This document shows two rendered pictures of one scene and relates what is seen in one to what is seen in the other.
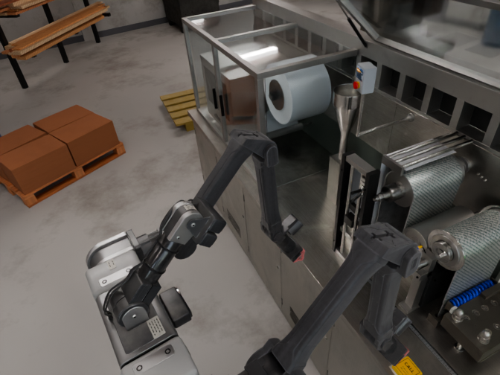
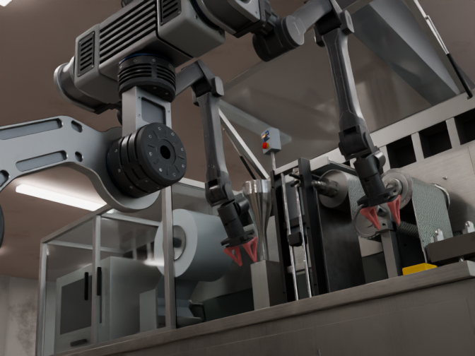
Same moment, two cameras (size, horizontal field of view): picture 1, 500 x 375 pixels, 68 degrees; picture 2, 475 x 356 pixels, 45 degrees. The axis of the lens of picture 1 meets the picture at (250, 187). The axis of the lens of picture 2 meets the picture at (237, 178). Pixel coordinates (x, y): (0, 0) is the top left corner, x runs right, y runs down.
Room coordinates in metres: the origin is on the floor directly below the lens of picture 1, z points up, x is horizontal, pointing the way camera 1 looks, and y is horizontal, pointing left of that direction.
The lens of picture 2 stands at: (-0.65, 0.57, 0.61)
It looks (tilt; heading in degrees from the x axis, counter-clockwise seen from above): 22 degrees up; 337
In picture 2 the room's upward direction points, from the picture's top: 5 degrees counter-clockwise
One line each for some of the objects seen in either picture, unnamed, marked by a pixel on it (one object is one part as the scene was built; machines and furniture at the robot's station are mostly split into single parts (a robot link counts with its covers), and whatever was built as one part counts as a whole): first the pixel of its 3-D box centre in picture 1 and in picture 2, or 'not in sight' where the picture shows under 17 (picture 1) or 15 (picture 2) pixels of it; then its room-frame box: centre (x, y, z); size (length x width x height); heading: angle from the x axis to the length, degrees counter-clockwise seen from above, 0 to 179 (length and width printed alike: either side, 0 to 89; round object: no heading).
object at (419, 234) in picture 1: (440, 231); (386, 225); (0.98, -0.72, 1.17); 0.26 x 0.12 x 0.12; 112
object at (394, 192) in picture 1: (393, 192); (327, 187); (1.05, -0.53, 1.33); 0.06 x 0.06 x 0.06; 22
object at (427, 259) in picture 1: (416, 283); (388, 246); (0.84, -0.60, 1.05); 0.06 x 0.05 x 0.31; 112
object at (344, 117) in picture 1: (342, 155); (264, 259); (1.53, -0.47, 1.18); 0.14 x 0.14 x 0.57
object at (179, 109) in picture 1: (218, 101); not in sight; (4.64, 0.33, 0.06); 1.41 x 0.97 x 0.13; 108
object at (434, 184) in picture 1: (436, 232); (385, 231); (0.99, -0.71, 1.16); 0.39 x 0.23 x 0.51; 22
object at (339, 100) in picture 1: (348, 96); (257, 191); (1.53, -0.47, 1.50); 0.14 x 0.14 x 0.06
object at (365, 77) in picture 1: (363, 78); (269, 141); (1.35, -0.47, 1.66); 0.07 x 0.07 x 0.10; 7
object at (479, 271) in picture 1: (473, 274); (435, 229); (0.81, -0.78, 1.11); 0.23 x 0.01 x 0.18; 112
